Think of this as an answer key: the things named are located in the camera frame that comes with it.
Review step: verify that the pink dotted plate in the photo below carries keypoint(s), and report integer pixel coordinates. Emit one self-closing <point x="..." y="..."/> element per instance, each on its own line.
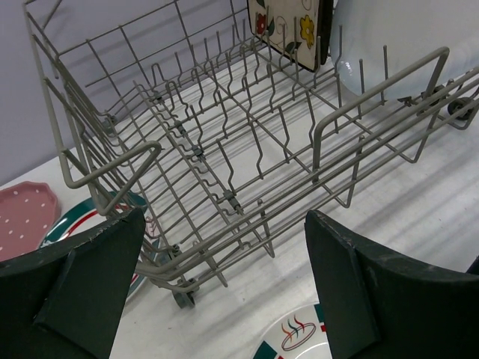
<point x="28" y="211"/>

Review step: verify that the white oval plate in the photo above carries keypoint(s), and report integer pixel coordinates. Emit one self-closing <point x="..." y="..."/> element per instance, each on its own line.
<point x="374" y="40"/>

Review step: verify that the beige floral square plate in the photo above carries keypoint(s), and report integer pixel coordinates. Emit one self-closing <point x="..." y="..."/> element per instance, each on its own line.
<point x="291" y="28"/>

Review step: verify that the striped rim plate rear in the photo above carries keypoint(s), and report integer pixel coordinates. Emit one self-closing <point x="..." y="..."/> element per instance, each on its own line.
<point x="84" y="215"/>

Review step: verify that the striped rim plate front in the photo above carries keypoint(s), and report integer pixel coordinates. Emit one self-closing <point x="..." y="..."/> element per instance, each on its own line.
<point x="300" y="333"/>

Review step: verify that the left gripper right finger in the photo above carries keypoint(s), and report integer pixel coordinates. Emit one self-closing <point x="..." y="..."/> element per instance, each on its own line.
<point x="379" y="303"/>

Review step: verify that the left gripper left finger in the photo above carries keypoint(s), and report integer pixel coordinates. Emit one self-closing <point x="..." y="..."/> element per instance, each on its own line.
<point x="66" y="300"/>

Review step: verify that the striped rim plate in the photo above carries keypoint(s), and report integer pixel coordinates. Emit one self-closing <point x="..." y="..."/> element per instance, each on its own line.
<point x="84" y="215"/>
<point x="300" y="333"/>

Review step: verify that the grey wire dish rack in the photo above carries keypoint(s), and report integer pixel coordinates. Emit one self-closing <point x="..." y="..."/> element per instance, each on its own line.
<point x="229" y="141"/>

